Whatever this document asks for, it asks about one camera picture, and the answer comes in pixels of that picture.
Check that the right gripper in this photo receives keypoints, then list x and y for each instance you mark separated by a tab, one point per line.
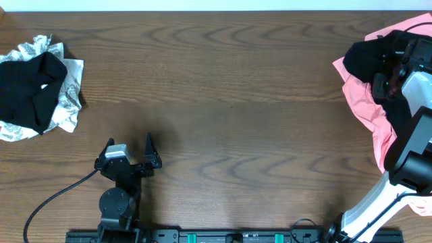
381	86

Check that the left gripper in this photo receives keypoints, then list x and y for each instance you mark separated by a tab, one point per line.
133	169

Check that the black shirt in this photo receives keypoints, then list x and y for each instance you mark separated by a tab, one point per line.
380	56

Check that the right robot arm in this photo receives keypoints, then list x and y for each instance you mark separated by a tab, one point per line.
407	169

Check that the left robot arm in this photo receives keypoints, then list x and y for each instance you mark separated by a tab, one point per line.
120	205

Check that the pink garment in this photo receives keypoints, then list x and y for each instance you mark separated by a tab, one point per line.
372	115

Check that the white leaf-patterned cloth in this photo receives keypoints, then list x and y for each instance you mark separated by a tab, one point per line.
66	112

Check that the black folded garment on left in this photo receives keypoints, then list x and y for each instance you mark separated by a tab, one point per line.
30	90

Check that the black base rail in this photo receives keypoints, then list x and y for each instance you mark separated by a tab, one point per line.
180	236

